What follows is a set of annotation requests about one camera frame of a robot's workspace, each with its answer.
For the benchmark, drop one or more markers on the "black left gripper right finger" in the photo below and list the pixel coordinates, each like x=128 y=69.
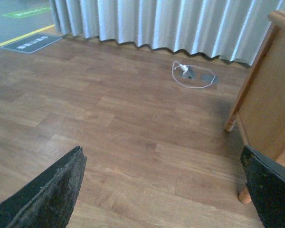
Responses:
x=266 y=186

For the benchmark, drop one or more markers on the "wooden nightstand cabinet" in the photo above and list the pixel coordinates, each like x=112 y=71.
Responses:
x=259 y=109

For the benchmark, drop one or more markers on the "grey pleated curtain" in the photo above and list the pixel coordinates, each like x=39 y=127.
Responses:
x=232 y=30

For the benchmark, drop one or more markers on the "dark floor sign mat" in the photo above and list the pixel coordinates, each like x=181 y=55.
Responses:
x=32 y=43

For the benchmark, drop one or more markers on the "closed grey floor socket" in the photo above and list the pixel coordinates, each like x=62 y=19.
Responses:
x=210 y=78

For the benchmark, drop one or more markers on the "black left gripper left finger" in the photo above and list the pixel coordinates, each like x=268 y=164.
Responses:
x=47 y=201

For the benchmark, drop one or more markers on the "open grey floor socket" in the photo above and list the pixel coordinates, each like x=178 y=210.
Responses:
x=190 y=74

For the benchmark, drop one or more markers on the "white floor plug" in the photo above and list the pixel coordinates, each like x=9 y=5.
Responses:
x=184 y=68

